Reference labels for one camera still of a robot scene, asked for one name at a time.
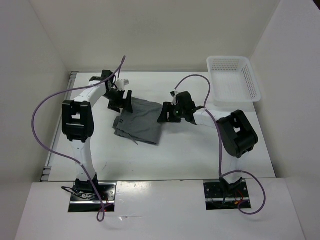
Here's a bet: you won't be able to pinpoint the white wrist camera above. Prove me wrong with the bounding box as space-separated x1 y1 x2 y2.
115 79 130 91
170 90 180 105

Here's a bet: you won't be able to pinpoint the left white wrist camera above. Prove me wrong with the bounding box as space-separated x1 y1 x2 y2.
115 79 130 91

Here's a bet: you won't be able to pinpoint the grey shorts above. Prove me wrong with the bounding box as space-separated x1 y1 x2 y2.
113 97 163 145

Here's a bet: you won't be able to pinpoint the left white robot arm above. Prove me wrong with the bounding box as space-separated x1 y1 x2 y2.
62 70 133 200

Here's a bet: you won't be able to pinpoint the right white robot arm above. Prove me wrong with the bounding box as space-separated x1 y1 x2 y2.
157 91 259 197

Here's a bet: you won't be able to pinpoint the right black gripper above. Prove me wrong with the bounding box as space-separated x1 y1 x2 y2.
157 101 186 123

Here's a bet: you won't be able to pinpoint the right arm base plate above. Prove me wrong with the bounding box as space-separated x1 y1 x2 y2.
203 179 252 211

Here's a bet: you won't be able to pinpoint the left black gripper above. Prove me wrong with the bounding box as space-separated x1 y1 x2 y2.
102 88 132 113

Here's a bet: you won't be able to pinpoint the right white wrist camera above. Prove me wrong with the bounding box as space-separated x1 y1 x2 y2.
170 90 180 105

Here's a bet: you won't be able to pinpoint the white plastic basket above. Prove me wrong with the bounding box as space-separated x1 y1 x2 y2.
206 56 262 106

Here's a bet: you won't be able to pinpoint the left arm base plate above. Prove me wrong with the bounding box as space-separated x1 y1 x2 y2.
67 182 117 213

